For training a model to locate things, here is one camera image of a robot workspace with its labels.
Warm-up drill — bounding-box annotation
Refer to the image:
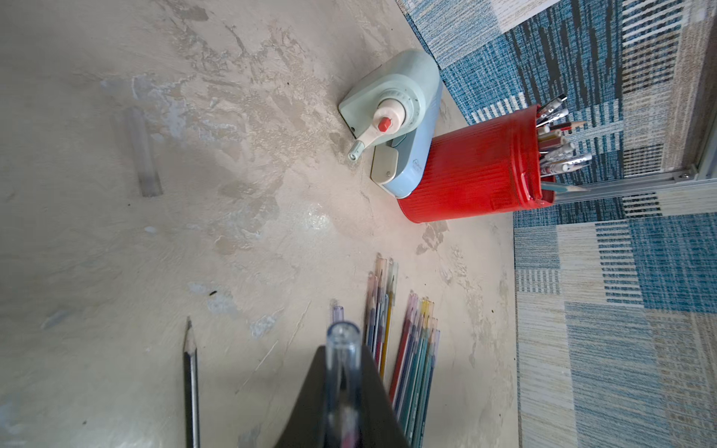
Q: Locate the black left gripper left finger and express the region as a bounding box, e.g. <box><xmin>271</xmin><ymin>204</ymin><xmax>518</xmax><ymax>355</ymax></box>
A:
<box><xmin>274</xmin><ymin>345</ymin><xmax>327</xmax><ymax>448</ymax></box>

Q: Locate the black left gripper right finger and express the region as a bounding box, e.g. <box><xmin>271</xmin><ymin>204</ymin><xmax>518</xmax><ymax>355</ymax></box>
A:
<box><xmin>360</xmin><ymin>346</ymin><xmax>409</xmax><ymax>448</ymax></box>

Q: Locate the red striped pencil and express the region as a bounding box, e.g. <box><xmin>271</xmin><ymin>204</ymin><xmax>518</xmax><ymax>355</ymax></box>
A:
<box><xmin>325</xmin><ymin>321</ymin><xmax>361</xmax><ymax>447</ymax></box>

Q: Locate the black striped pencil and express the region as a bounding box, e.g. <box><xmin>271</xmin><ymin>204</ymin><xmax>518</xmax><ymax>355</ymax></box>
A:
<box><xmin>330</xmin><ymin>300</ymin><xmax>345</xmax><ymax>324</ymax></box>
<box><xmin>183</xmin><ymin>317</ymin><xmax>201</xmax><ymax>448</ymax></box>

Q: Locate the dark blue pencil clear cap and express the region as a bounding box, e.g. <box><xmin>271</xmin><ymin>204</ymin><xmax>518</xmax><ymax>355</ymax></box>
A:
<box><xmin>393</xmin><ymin>296</ymin><xmax>425</xmax><ymax>418</ymax></box>

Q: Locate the red pencil blue cap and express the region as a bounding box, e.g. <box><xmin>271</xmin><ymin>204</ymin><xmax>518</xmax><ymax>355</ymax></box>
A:
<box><xmin>375</xmin><ymin>270</ymin><xmax>388</xmax><ymax>368</ymax></box>

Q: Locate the green pencil yellow cap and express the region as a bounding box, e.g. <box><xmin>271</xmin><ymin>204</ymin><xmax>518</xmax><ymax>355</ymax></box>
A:
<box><xmin>406</xmin><ymin>298</ymin><xmax>435</xmax><ymax>447</ymax></box>

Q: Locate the blue pencil violet cap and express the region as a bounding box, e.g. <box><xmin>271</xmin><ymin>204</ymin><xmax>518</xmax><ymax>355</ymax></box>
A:
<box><xmin>400</xmin><ymin>317</ymin><xmax>429</xmax><ymax>437</ymax></box>

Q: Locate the red pencil purple cap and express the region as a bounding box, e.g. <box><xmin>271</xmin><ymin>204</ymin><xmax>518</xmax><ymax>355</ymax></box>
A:
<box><xmin>389</xmin><ymin>292</ymin><xmax>418</xmax><ymax>409</ymax></box>

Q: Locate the blue pencil pink cap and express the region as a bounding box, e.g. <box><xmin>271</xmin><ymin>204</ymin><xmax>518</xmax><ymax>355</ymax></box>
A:
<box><xmin>363</xmin><ymin>272</ymin><xmax>376</xmax><ymax>346</ymax></box>

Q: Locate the yellow striped pencil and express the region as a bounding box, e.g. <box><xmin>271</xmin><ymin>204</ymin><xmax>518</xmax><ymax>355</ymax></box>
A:
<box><xmin>379</xmin><ymin>259</ymin><xmax>399</xmax><ymax>378</ymax></box>

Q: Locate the blue pencil orange cap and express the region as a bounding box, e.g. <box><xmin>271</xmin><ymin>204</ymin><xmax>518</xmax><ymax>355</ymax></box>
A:
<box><xmin>369</xmin><ymin>254</ymin><xmax>388</xmax><ymax>356</ymax></box>

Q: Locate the light blue eraser box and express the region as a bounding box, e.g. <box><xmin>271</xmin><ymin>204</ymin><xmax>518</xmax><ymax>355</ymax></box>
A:
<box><xmin>370</xmin><ymin>81</ymin><xmax>444</xmax><ymax>199</ymax></box>

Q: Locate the red pencil holder cup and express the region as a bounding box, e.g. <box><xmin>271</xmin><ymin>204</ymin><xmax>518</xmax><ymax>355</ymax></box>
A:
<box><xmin>398</xmin><ymin>106</ymin><xmax>556</xmax><ymax>223</ymax></box>

